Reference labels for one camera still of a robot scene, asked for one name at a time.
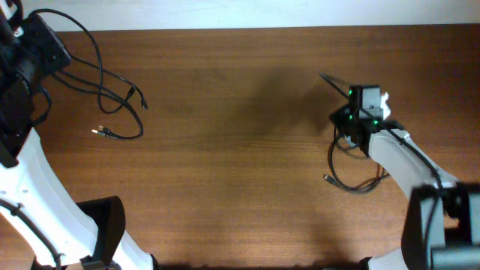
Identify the black cable with gold plug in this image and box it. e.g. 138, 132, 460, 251
28, 7, 149, 140

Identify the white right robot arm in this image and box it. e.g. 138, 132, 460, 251
330, 85, 479, 270

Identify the black USB cable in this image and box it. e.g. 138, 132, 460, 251
322, 127, 391, 195

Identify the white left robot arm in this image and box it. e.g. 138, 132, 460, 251
1, 1, 159, 269

